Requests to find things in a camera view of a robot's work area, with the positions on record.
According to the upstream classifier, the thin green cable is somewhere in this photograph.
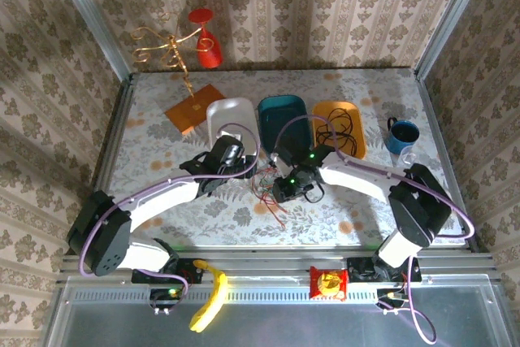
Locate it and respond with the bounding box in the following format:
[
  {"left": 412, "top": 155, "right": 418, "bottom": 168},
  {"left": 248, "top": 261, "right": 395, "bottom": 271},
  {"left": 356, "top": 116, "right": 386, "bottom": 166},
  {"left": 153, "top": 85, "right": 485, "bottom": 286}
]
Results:
[
  {"left": 256, "top": 171, "right": 280, "bottom": 192},
  {"left": 259, "top": 176, "right": 282, "bottom": 194}
]

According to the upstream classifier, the tangle of thin cables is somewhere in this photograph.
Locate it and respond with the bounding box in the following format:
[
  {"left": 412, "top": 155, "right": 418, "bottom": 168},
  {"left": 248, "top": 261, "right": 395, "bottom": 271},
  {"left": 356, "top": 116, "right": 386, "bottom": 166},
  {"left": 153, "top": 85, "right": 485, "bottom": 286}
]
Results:
[{"left": 251, "top": 167, "right": 281, "bottom": 206}]

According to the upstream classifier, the thin red cable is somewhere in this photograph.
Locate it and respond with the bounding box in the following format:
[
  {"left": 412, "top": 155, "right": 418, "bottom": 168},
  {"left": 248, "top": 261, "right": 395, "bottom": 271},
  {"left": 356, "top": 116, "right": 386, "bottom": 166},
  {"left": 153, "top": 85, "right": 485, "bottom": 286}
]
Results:
[{"left": 259, "top": 190, "right": 288, "bottom": 229}]

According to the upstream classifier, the floral table mat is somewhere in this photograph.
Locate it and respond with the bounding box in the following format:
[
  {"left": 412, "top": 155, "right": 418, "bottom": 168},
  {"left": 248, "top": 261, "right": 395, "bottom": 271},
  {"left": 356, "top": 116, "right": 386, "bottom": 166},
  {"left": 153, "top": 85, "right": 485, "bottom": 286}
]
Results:
[{"left": 93, "top": 67, "right": 468, "bottom": 247}]

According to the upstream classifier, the teal plastic tray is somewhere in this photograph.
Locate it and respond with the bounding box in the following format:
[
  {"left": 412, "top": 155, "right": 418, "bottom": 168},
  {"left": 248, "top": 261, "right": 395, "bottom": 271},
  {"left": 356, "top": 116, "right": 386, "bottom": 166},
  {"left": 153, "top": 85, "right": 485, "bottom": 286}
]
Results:
[{"left": 258, "top": 94, "right": 314, "bottom": 154}]

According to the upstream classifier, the white plastic tray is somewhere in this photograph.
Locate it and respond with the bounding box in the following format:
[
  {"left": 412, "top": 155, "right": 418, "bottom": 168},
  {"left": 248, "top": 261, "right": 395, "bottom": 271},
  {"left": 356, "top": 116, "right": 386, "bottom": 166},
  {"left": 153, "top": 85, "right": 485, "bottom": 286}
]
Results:
[{"left": 206, "top": 97, "right": 259, "bottom": 157}]

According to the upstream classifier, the orange plastic tray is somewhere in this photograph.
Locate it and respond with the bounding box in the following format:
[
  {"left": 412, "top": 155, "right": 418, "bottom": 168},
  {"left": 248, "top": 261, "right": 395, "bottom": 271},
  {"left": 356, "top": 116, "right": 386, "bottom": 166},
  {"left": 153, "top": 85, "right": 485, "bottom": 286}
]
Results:
[{"left": 311, "top": 99, "right": 368, "bottom": 161}]

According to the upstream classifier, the red snack packet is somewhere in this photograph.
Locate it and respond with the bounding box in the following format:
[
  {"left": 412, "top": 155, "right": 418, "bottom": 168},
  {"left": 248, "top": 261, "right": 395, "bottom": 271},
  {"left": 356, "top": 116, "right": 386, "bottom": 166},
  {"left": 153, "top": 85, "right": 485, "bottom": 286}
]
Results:
[{"left": 309, "top": 265, "right": 349, "bottom": 302}]

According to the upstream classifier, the blue mug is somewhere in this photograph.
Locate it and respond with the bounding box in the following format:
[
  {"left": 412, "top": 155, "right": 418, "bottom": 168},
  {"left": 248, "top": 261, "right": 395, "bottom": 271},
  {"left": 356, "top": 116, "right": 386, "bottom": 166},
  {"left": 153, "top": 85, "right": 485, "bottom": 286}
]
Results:
[{"left": 385, "top": 117, "right": 422, "bottom": 156}]

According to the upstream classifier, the yellow banana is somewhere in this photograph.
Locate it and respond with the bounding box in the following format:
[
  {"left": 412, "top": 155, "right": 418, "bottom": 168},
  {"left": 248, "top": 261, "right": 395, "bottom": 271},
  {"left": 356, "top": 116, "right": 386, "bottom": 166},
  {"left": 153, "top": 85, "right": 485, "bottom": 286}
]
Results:
[{"left": 188, "top": 259, "right": 228, "bottom": 334}]

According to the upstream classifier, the red wine glass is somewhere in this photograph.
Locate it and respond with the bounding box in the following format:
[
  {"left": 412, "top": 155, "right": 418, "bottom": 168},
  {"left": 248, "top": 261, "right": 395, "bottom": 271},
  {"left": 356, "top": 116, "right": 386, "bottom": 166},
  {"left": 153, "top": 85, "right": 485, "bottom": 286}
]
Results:
[{"left": 188, "top": 8, "right": 224, "bottom": 70}]

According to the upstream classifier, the grey metal shelf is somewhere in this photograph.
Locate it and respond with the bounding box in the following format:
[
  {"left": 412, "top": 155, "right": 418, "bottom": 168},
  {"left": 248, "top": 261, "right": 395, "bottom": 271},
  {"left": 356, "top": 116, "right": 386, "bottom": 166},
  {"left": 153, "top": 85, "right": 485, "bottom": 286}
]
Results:
[{"left": 44, "top": 277, "right": 520, "bottom": 347}]

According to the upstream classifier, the small controller board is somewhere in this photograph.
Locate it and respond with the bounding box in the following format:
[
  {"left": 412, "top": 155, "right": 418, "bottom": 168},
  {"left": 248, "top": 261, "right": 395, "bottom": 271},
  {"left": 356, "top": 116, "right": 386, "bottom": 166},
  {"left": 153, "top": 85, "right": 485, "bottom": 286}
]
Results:
[
  {"left": 376, "top": 288, "right": 410, "bottom": 316},
  {"left": 149, "top": 288, "right": 184, "bottom": 316}
]

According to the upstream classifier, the gold wire glass rack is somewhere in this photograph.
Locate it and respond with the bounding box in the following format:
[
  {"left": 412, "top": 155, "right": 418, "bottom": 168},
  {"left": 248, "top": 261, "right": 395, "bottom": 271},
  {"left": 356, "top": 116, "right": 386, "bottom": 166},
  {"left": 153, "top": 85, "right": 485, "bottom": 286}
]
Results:
[{"left": 132, "top": 11, "right": 227, "bottom": 137}]

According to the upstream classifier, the aluminium frame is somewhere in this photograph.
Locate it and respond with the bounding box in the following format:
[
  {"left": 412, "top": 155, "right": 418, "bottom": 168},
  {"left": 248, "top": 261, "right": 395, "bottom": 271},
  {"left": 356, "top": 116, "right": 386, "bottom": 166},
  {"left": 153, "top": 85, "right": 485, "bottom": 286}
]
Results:
[{"left": 44, "top": 0, "right": 505, "bottom": 285}]

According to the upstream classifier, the slotted grey cable duct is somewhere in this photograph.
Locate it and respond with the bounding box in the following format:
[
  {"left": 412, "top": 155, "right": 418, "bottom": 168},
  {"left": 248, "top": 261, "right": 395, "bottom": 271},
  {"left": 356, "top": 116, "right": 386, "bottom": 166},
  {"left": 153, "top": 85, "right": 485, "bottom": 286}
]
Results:
[{"left": 64, "top": 288, "right": 383, "bottom": 304}]

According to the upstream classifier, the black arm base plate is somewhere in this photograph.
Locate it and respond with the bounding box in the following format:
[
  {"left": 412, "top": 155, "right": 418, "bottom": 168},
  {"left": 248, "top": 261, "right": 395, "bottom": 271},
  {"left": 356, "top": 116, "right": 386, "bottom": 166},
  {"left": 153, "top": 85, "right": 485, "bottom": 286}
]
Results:
[
  {"left": 347, "top": 257, "right": 423, "bottom": 285},
  {"left": 132, "top": 259, "right": 204, "bottom": 285}
]

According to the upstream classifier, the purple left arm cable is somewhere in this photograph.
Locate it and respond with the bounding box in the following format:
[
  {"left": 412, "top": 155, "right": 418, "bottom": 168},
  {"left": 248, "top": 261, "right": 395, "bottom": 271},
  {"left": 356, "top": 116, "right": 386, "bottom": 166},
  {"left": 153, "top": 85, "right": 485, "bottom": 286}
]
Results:
[{"left": 78, "top": 121, "right": 261, "bottom": 314}]

